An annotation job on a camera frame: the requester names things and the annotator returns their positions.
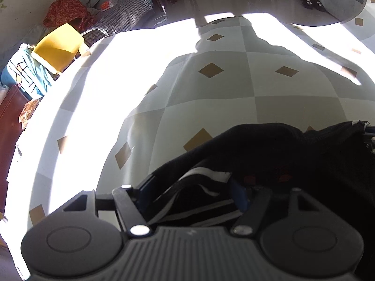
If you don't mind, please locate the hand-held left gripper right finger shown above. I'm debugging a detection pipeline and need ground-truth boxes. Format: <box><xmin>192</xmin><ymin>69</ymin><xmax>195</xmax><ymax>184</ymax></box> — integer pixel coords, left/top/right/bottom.
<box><xmin>230</xmin><ymin>181</ymin><xmax>323</xmax><ymax>237</ymax></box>

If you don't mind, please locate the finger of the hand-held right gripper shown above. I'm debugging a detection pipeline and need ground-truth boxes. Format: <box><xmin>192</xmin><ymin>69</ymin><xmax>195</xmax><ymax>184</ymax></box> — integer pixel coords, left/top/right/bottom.
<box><xmin>363</xmin><ymin>127</ymin><xmax>375</xmax><ymax>154</ymax></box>

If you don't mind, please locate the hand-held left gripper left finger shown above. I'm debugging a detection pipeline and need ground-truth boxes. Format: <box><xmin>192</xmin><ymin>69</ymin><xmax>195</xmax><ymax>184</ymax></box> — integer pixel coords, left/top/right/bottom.
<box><xmin>63</xmin><ymin>175</ymin><xmax>156</xmax><ymax>237</ymax></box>

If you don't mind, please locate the black striped t-shirt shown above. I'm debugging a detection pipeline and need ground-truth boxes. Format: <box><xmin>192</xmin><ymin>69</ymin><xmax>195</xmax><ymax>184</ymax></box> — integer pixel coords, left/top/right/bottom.
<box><xmin>141</xmin><ymin>120</ymin><xmax>375</xmax><ymax>281</ymax></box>

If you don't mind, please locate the brown patterned cloth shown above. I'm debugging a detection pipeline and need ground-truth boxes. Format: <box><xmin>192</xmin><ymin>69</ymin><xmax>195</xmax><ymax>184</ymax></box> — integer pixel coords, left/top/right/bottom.
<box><xmin>19</xmin><ymin>98</ymin><xmax>41</xmax><ymax>123</ymax></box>

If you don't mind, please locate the brown leather bench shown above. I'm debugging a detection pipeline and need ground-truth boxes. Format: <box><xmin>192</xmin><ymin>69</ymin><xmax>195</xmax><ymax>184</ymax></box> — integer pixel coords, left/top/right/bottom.
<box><xmin>0</xmin><ymin>85</ymin><xmax>30</xmax><ymax>211</ymax></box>

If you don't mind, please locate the teal printed cloth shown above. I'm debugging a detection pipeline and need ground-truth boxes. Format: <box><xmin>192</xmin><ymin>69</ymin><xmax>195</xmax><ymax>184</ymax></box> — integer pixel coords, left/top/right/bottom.
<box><xmin>1</xmin><ymin>44</ymin><xmax>55</xmax><ymax>97</ymax></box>

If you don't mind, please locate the yellow plastic chair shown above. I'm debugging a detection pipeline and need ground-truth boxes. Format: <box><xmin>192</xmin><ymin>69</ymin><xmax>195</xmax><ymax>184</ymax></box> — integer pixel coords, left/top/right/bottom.
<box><xmin>32</xmin><ymin>23</ymin><xmax>88</xmax><ymax>74</ymax></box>

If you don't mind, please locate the houndstooth sofa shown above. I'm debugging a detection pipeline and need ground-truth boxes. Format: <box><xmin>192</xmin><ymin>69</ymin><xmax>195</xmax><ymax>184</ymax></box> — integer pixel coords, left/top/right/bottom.
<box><xmin>80</xmin><ymin>0</ymin><xmax>154</xmax><ymax>38</ymax></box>

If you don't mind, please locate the red knitted blanket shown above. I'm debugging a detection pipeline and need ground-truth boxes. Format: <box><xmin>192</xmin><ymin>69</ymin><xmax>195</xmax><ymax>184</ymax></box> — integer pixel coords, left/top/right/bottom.
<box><xmin>43</xmin><ymin>0</ymin><xmax>94</xmax><ymax>33</ymax></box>

